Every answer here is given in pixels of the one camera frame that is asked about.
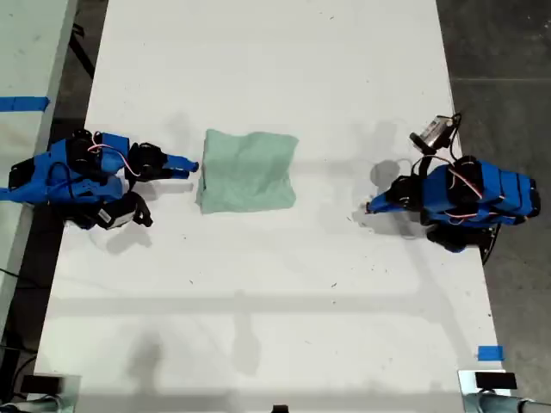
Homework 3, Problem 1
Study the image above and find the pale green T-shirt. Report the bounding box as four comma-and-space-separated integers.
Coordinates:
195, 127, 300, 215

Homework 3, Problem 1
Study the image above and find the pale grey side table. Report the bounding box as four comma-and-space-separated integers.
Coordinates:
0, 0, 80, 332

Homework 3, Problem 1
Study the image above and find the black camera cable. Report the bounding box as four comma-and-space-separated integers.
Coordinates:
447, 112, 464, 163

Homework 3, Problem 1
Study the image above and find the grey metal bracket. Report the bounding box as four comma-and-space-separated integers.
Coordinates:
456, 368, 513, 413
25, 373, 83, 413

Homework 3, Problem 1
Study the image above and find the black camera stalk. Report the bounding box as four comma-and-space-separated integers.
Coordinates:
411, 148, 434, 177
128, 193, 154, 228

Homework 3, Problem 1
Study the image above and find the black metal frame leg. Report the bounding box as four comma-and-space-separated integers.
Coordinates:
68, 23, 96, 81

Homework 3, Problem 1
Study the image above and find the blue tape rectangle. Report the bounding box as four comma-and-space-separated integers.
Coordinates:
477, 345, 505, 362

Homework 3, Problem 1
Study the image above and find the black camera box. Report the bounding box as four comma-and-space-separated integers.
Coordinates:
95, 201, 134, 231
408, 114, 458, 155

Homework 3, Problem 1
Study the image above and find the long blue tape strip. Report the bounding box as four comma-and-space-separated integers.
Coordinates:
0, 96, 51, 114

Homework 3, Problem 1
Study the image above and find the small black box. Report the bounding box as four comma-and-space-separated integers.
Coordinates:
20, 374, 65, 394
474, 372, 517, 391

